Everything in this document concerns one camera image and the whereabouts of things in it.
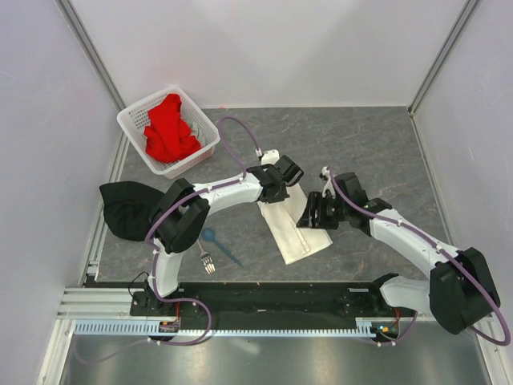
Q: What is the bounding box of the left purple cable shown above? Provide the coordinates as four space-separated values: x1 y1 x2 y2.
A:
74 116 261 366

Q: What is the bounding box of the black power cable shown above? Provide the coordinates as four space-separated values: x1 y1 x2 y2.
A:
127 271 149 300

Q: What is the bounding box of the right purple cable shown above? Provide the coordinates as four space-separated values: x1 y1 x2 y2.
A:
330 178 512 350

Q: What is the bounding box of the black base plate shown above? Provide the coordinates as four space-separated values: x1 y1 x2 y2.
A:
130 282 414 330

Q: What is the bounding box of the purple cable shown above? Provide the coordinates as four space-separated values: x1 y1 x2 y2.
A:
330 178 512 350
74 116 261 366

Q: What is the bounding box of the white cloth napkin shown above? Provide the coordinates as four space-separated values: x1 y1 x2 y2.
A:
257 184 333 265

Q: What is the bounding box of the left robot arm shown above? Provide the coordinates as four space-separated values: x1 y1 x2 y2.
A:
145 156 304 315

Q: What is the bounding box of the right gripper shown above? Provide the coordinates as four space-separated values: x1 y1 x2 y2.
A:
296 191 349 229

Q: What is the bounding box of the black cloth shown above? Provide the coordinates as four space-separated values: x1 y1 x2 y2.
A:
99 181 164 241

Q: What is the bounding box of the blue plastic spoon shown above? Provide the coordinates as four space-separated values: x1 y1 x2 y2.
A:
201 228 244 267

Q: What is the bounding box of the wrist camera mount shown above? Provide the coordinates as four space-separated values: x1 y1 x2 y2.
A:
256 148 280 165
320 166 336 197

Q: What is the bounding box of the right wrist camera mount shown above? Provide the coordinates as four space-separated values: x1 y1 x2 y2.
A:
320 166 336 197

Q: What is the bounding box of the white plastic basket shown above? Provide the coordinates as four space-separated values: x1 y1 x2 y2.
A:
117 86 220 179

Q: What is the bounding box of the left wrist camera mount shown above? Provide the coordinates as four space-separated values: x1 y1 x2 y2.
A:
256 148 280 165

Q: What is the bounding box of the grey cloth in basket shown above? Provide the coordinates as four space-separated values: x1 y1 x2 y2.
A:
190 122 205 147

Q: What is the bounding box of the red cloth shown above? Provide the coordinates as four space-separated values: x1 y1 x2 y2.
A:
143 94 202 164

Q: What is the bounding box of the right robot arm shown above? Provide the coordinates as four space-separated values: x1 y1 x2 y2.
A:
297 168 500 334

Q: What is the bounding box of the silver metal fork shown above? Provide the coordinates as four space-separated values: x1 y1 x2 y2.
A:
196 240 216 274

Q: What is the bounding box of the slotted cable duct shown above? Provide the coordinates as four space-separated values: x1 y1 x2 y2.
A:
75 319 377 338

